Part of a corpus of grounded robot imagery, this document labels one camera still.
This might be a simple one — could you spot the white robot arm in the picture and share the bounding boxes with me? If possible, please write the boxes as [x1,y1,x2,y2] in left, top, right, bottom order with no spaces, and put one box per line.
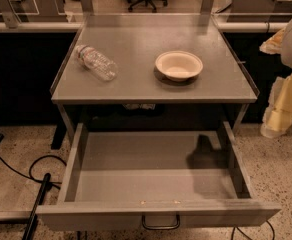
[260,19,292,138]

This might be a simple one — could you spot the black floor cable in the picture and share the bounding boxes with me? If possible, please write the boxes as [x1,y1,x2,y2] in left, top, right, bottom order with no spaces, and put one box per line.
[0,143,68,191]

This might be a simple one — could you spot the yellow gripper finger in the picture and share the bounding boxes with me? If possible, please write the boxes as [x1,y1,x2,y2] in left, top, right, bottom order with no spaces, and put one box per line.
[260,74,292,138]
[259,29,285,55]

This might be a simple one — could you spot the black cable under drawer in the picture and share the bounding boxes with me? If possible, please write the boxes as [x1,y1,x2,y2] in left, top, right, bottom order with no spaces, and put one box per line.
[230,219,276,240]

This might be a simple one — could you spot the black drawer handle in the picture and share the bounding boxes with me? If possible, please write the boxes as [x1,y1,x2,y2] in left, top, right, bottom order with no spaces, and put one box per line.
[141,215,181,231]

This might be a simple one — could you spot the clear plastic water bottle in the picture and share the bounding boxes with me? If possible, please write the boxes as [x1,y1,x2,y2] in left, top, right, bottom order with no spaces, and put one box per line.
[75,45,117,81]

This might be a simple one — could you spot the grey open top drawer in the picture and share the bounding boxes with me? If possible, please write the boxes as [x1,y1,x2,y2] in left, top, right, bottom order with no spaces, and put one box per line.
[37,123,280,231]

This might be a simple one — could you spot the black pole on floor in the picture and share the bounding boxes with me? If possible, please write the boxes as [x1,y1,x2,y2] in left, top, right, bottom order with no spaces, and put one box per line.
[22,173,51,240]

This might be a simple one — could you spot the white paper bowl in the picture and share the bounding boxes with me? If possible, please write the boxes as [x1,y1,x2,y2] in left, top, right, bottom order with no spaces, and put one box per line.
[155,51,203,82]

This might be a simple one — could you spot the grey cabinet table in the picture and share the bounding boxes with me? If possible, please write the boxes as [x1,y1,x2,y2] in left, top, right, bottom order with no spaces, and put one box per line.
[51,14,258,137]

